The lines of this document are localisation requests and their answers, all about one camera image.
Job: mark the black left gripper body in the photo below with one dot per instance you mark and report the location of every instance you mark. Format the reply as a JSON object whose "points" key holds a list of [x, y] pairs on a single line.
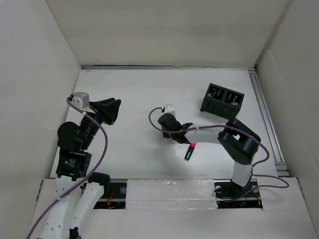
{"points": [[101, 113]]}

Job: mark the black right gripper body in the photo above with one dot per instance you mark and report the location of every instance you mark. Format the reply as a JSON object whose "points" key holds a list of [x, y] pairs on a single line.
{"points": [[169, 135]]}

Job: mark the red cap black highlighter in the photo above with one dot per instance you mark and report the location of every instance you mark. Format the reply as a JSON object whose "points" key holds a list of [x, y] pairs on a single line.
{"points": [[190, 151]]}

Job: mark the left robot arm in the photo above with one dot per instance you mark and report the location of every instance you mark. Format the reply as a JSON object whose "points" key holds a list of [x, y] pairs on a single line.
{"points": [[78, 189]]}

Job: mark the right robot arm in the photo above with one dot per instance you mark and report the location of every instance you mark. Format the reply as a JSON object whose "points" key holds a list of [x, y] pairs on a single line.
{"points": [[236, 139]]}

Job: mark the black two-compartment organizer box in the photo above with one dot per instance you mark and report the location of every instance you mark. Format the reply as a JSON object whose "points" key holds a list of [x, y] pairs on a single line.
{"points": [[220, 105]]}

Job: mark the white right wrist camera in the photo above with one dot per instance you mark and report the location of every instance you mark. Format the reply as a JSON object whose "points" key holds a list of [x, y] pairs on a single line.
{"points": [[168, 109]]}

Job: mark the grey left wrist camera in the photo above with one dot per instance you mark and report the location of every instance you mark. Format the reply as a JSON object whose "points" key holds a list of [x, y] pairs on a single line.
{"points": [[80, 100]]}

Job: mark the aluminium rail back edge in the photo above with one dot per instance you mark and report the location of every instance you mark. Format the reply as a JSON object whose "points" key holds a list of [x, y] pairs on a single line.
{"points": [[157, 67]]}

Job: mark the aluminium rail edge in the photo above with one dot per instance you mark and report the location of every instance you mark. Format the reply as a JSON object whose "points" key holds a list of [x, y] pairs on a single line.
{"points": [[275, 149], [157, 67]]}

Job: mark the aluminium rail right edge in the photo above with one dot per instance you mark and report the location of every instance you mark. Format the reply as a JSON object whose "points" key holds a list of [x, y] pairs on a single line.
{"points": [[275, 149]]}

